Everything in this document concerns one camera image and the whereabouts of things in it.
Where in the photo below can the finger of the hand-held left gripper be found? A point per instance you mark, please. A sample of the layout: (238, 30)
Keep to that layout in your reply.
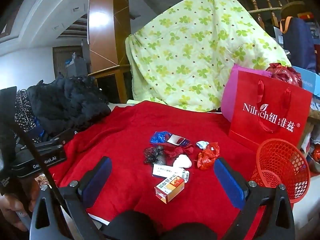
(50, 147)
(62, 134)

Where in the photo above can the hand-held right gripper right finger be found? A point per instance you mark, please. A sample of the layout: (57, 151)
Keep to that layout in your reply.
(228, 183)

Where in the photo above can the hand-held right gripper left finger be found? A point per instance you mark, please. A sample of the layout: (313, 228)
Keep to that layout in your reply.
(97, 180)

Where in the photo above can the white barcode tag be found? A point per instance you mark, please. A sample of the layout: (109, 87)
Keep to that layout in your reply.
(185, 175)

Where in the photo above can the small white blue wrapper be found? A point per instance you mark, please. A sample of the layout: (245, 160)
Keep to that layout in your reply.
(202, 144)

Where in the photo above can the white tissue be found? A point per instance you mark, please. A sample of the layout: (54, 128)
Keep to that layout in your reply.
(182, 162)

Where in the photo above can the orange medicine box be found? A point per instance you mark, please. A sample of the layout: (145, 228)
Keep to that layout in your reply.
(172, 187)

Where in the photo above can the black plastic bag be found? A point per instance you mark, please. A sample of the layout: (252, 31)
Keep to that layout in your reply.
(152, 153)

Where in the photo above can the dark red wrapper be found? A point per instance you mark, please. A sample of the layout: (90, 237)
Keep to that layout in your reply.
(172, 151)

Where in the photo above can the blue and white carton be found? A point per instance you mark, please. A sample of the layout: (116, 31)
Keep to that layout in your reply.
(163, 172)

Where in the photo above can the red plastic mesh basket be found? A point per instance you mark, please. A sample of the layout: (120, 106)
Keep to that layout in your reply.
(297, 177)

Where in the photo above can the blue plastic bag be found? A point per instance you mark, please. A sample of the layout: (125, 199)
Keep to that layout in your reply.
(158, 137)

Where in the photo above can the person's left hand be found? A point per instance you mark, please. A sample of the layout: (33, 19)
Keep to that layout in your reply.
(11, 206)

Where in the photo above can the black jacket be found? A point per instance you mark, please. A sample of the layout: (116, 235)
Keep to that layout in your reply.
(70, 105)

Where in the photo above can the black white dotted cloth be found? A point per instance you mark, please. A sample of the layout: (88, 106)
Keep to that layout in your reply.
(23, 115)

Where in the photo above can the red blanket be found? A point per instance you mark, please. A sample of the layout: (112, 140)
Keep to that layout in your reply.
(125, 135)

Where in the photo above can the brown wooden door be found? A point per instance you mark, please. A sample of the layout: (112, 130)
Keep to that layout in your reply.
(60, 62)

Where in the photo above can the red paper gift bag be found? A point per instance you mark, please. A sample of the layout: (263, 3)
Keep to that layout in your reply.
(270, 92)

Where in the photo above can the brown wooden pillar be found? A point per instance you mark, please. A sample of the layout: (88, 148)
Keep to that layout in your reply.
(102, 30)

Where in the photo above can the large red plastic bag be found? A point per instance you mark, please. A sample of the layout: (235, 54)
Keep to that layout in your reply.
(285, 73)

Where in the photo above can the light blue cardboard box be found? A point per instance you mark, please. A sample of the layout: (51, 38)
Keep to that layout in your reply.
(308, 78)

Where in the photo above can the green clover print quilt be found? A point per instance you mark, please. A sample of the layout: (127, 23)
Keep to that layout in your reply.
(187, 42)

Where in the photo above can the wooden stair railing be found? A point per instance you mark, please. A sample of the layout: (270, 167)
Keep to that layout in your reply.
(252, 2)

